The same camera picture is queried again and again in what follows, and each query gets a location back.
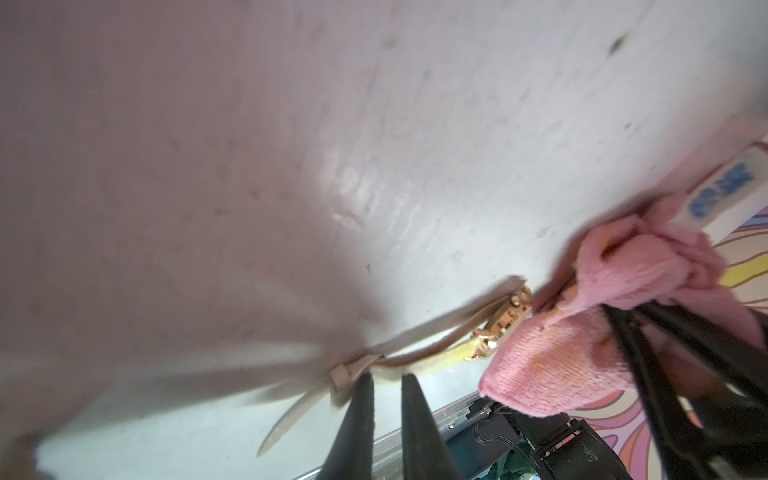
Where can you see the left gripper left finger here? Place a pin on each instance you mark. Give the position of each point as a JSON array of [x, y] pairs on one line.
[[351, 455]]

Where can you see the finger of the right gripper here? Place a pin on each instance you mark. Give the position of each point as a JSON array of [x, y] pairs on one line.
[[677, 439], [739, 362]]

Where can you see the beige strap yellow dial watch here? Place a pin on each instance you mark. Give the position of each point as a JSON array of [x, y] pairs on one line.
[[477, 338]]

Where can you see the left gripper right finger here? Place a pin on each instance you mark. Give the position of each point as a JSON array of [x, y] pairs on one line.
[[426, 455]]

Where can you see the pink cloth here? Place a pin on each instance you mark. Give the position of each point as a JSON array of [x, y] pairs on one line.
[[566, 355]]

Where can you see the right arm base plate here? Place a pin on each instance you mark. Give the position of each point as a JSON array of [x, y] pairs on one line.
[[497, 442]]

